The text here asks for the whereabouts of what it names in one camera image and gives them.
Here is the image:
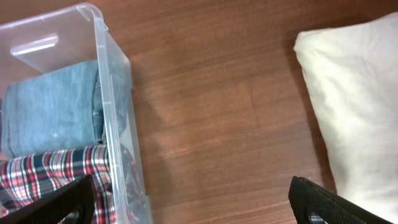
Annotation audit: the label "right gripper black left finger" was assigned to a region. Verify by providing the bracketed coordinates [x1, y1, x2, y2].
[1, 175, 96, 224]

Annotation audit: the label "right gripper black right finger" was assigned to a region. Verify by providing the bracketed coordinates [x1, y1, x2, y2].
[289, 176, 391, 224]

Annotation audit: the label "red navy plaid shirt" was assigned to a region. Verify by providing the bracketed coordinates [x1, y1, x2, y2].
[1, 144, 118, 224]

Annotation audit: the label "blue denim jeans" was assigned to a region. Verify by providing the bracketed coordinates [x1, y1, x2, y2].
[1, 60, 107, 159]

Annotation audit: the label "folded cream cloth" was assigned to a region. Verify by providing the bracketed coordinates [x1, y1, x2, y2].
[294, 13, 397, 223]

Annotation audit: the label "clear plastic storage bin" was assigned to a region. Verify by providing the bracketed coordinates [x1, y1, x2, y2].
[1, 3, 152, 223]

